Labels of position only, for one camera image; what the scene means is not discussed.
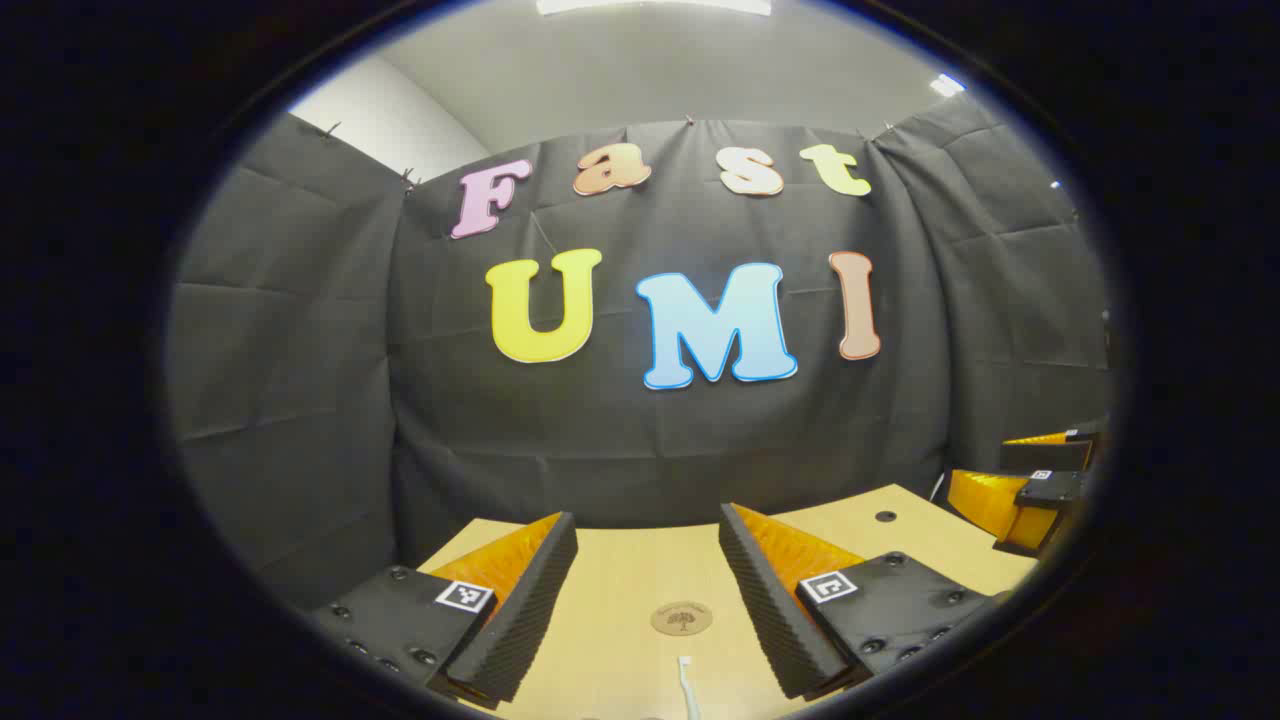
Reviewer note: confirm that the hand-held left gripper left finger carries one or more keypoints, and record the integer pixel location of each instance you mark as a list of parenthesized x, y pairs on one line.
[(535, 600)]

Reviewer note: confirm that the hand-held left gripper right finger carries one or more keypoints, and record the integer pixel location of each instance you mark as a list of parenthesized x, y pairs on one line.
[(765, 605)]

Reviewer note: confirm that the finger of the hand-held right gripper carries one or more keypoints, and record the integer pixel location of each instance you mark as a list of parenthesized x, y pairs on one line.
[(1050, 490), (1045, 455)]

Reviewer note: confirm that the round cork coaster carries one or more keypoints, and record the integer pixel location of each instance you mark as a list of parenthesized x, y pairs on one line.
[(682, 618)]

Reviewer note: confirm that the pale green toothbrush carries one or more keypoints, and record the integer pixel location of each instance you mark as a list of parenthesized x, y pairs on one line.
[(688, 685)]

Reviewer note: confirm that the light wooden desktop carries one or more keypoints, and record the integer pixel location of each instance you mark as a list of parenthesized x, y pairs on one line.
[(640, 570)]

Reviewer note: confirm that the black backdrop cloth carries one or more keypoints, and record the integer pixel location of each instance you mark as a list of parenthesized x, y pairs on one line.
[(620, 440)]

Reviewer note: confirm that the ceiling light panel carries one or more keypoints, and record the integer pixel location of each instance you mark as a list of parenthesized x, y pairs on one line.
[(650, 6), (947, 85)]

